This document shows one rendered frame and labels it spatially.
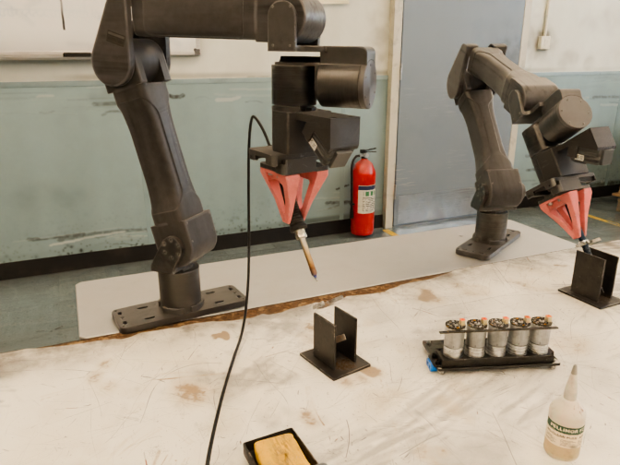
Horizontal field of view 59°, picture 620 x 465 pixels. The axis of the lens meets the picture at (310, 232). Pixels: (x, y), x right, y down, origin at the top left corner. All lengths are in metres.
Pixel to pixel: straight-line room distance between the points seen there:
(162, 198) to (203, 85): 2.41
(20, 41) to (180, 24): 2.36
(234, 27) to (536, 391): 0.57
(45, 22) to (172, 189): 2.34
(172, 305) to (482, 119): 0.73
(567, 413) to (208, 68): 2.84
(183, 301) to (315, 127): 0.36
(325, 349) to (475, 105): 0.69
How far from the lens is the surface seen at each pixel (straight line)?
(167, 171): 0.80
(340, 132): 0.63
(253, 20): 0.70
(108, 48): 0.81
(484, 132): 1.21
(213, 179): 3.28
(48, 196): 3.19
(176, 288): 0.85
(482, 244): 1.19
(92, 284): 1.04
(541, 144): 1.02
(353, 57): 0.67
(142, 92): 0.80
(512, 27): 4.16
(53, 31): 3.09
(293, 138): 0.68
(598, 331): 0.92
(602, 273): 0.99
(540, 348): 0.77
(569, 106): 0.98
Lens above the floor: 1.14
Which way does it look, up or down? 18 degrees down
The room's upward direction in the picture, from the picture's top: straight up
